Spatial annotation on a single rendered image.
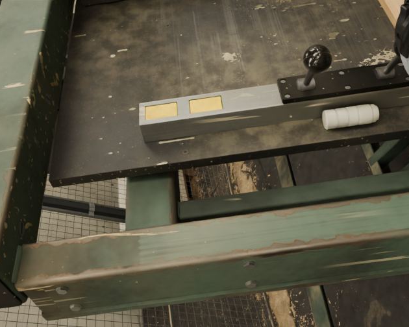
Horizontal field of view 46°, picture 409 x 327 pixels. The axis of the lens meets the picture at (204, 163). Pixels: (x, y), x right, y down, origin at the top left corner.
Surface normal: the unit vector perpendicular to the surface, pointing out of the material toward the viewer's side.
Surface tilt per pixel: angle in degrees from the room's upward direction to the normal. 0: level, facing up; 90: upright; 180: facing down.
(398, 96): 90
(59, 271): 59
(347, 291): 0
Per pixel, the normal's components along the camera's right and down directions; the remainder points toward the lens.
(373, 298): -0.91, -0.21
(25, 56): -0.11, -0.63
